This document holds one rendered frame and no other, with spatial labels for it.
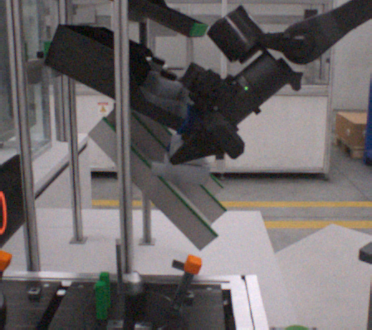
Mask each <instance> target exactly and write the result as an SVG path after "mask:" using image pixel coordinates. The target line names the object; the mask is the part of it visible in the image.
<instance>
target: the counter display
mask: <svg viewBox="0 0 372 330"><path fill-rule="evenodd" d="M6 169H7V175H8V186H9V197H10V207H11V216H12V230H13V231H12V232H11V233H10V234H9V235H8V236H7V237H6V239H5V240H4V241H3V242H1V243H0V249H1V248H2V247H3V246H4V245H5V243H6V242H7V241H8V240H9V239H10V238H11V237H12V236H13V235H14V234H15V233H16V232H17V231H18V230H19V229H20V228H21V226H22V225H23V224H24V223H25V222H26V219H25V209H24V199H23V189H22V169H21V159H20V155H14V156H12V157H11V158H9V159H8V160H7V161H5V162H4V163H2V164H0V174H1V173H2V172H3V171H4V170H6Z"/></svg>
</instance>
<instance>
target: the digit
mask: <svg viewBox="0 0 372 330"><path fill-rule="evenodd" d="M12 231H13V230H12V216H11V207H10V197H9V186H8V175H7V169H6V170H4V171H3V172H2V173H1V174H0V243H1V242H3V241H4V240H5V239H6V237H7V236H8V235H9V234H10V233H11V232H12Z"/></svg>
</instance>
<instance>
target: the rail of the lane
mask: <svg viewBox="0 0 372 330"><path fill-rule="evenodd" d="M229 277H230V284H231V294H230V316H228V330H269V327H268V325H267V319H266V316H265V312H264V309H263V308H264V306H263V302H262V297H261V293H260V290H259V287H258V283H257V276H256V275H255V274H248V275H229Z"/></svg>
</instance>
